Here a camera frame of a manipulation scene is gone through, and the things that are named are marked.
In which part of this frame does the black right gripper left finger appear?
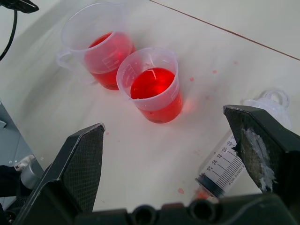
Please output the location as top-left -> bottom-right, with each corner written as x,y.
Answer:
11,122 -> 106,225

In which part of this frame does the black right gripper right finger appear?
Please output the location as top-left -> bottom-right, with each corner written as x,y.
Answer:
222,105 -> 300,211

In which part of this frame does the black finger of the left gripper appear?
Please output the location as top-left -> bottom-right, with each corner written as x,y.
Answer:
13,0 -> 40,13

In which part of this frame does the clear plastic syringe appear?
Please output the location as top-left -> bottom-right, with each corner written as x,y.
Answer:
192,88 -> 293,202

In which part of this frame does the small plastic beaker red liquid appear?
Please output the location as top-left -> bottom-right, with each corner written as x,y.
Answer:
116,46 -> 183,124

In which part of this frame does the silver grey robot body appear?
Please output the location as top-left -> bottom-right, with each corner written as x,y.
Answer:
0,98 -> 45,225

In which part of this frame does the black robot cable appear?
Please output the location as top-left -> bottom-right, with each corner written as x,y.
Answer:
0,9 -> 19,61

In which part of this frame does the plastic beaker with handle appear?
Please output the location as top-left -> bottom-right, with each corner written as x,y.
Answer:
56,1 -> 136,91

